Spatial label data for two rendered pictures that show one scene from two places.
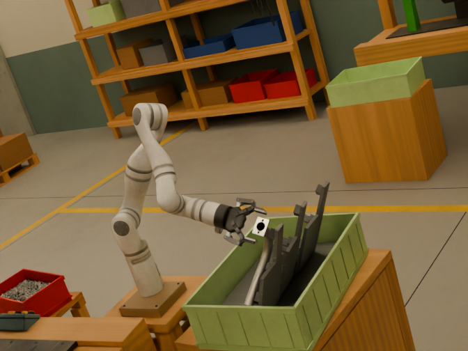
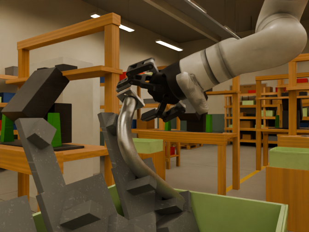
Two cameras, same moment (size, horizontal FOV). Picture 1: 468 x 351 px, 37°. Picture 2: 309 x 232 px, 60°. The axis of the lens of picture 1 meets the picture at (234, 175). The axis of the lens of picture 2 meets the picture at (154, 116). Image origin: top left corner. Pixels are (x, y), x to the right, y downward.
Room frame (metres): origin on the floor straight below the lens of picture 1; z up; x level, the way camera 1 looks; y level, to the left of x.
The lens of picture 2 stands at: (2.56, -0.03, 1.14)
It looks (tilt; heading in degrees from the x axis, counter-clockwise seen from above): 0 degrees down; 175
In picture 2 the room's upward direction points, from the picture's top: straight up
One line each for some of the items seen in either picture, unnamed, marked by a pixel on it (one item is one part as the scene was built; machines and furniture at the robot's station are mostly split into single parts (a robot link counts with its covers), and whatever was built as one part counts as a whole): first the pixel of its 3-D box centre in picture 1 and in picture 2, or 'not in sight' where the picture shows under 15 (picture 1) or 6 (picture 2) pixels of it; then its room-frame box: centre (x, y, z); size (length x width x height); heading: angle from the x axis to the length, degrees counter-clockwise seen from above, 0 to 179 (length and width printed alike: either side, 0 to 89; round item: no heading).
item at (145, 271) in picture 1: (143, 270); not in sight; (2.37, 0.42, 0.97); 0.09 x 0.09 x 0.17; 62
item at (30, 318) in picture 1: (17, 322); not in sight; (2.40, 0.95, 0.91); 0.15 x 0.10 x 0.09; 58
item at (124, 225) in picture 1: (129, 232); not in sight; (2.37, 0.43, 1.13); 0.09 x 0.09 x 0.17; 72
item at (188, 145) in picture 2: not in sight; (186, 141); (-7.24, 1.99, 0.22); 1.20 x 0.81 x 0.44; 143
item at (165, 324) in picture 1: (156, 302); not in sight; (2.37, 0.42, 0.83); 0.32 x 0.32 x 0.04; 56
